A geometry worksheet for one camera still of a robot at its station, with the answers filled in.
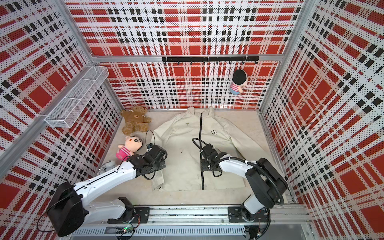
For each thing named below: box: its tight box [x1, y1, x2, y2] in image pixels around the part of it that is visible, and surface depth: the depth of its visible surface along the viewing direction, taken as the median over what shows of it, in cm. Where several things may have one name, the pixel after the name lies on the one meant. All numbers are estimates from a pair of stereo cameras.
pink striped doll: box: [116, 135, 143, 162], surface depth 94 cm
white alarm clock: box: [99, 160, 116, 175], surface depth 80 cm
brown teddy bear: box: [120, 105, 152, 135], surface depth 109 cm
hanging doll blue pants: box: [230, 69, 249, 95], surface depth 97 cm
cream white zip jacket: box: [152, 106, 264, 192], surface depth 98 cm
